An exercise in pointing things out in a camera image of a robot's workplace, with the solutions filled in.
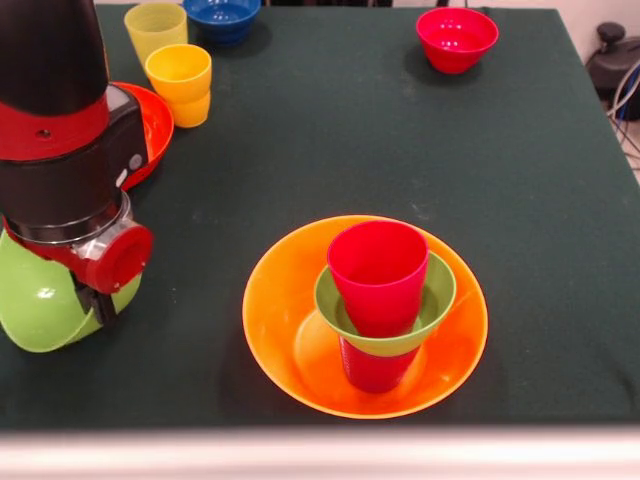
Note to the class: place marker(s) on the small pink bowl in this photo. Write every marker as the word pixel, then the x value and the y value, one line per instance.
pixel 457 42

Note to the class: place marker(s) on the dark green tablecloth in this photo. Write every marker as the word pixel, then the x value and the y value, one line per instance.
pixel 200 300

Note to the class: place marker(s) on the small green bowl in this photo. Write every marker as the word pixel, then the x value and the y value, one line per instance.
pixel 442 300

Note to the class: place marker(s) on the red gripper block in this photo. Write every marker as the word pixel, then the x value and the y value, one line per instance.
pixel 120 260

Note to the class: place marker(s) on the large orange bowl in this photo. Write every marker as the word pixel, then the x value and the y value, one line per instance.
pixel 280 320

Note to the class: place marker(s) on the large green bowl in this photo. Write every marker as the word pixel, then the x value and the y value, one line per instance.
pixel 35 310

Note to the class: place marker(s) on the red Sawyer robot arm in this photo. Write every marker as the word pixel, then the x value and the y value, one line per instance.
pixel 50 175

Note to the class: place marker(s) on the purple cup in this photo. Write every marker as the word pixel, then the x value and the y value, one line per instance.
pixel 375 370

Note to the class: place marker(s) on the wide red-orange bowl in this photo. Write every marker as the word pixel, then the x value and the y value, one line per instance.
pixel 157 125

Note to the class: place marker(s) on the yellow cup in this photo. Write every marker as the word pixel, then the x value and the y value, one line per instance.
pixel 180 85

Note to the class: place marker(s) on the blue bowl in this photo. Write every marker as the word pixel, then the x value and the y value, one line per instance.
pixel 222 20

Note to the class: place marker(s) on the pink cup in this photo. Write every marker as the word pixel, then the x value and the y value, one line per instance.
pixel 380 295

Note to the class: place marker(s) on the lime yellow-green cup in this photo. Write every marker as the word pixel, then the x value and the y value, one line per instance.
pixel 155 32

